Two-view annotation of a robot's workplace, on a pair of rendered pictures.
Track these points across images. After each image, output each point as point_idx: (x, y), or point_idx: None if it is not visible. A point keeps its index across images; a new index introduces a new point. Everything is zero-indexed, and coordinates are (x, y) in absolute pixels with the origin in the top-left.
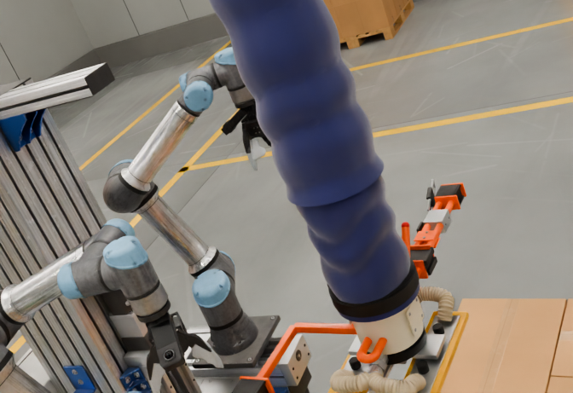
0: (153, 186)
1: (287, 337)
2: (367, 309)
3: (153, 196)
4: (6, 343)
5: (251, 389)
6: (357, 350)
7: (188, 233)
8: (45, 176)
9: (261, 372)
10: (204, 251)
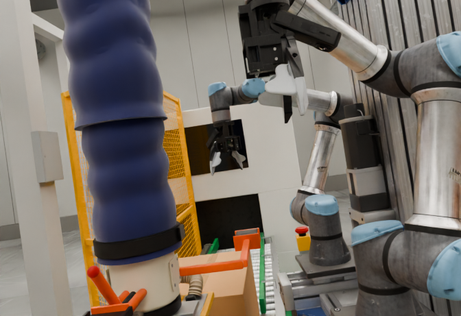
0: (417, 83)
1: (241, 254)
2: None
3: (411, 96)
4: (329, 118)
5: (241, 232)
6: (188, 301)
7: (416, 171)
8: (357, 28)
9: (246, 241)
10: (414, 210)
